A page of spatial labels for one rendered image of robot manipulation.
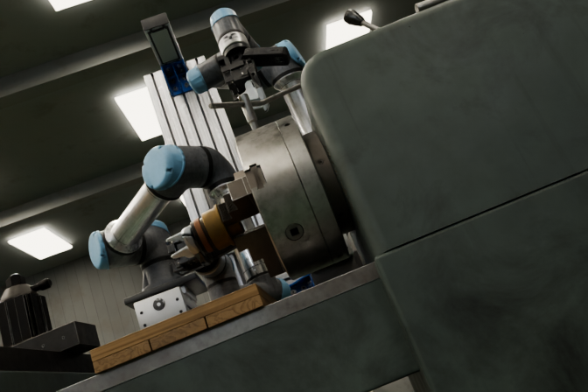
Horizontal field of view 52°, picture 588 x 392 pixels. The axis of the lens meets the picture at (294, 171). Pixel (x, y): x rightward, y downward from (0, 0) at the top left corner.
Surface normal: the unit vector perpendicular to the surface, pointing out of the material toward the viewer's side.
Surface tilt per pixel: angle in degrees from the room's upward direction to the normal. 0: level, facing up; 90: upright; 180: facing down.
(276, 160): 81
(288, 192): 104
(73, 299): 90
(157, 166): 89
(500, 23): 90
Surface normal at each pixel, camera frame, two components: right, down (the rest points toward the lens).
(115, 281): -0.04, -0.36
